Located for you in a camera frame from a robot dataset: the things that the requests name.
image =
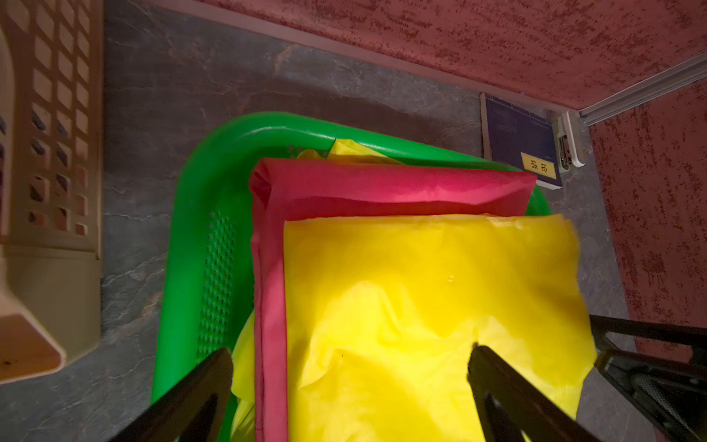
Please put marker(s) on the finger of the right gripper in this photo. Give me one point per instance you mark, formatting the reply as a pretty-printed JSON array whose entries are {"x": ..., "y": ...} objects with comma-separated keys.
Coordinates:
[{"x": 694, "y": 337}]

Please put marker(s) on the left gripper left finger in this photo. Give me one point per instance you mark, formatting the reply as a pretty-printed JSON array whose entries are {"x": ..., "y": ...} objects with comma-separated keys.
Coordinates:
[{"x": 193, "y": 410}]

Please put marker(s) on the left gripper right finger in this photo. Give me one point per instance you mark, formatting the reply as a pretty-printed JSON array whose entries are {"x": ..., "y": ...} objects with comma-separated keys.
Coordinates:
[{"x": 512, "y": 409}]

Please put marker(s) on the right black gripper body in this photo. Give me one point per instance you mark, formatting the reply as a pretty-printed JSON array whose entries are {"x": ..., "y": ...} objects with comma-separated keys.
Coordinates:
[{"x": 670, "y": 394}]

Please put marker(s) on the yellow duck raincoat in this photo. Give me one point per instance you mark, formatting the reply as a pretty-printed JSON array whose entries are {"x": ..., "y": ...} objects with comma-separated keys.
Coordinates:
[{"x": 243, "y": 354}]

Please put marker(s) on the plain yellow raincoat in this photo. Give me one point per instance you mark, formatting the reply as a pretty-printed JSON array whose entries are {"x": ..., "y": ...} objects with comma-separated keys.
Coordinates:
[{"x": 382, "y": 314}]

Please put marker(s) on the pink raincoat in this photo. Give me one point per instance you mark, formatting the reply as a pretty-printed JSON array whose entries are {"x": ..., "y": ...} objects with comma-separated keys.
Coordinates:
[{"x": 298, "y": 189}]

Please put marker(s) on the green plastic basket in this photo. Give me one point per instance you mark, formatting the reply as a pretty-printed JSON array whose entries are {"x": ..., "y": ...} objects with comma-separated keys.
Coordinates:
[{"x": 210, "y": 283}]

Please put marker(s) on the dark blue notebook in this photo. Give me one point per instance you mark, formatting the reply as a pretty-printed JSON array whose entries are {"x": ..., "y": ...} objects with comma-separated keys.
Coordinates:
[{"x": 516, "y": 137}]

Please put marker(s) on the beige plastic file organizer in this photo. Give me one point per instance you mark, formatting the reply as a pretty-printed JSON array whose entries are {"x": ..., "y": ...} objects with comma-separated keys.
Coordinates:
[{"x": 52, "y": 78}]

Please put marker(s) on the right aluminium corner post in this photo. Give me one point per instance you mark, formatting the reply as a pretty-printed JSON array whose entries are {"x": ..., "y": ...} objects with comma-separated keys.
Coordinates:
[{"x": 668, "y": 81}]

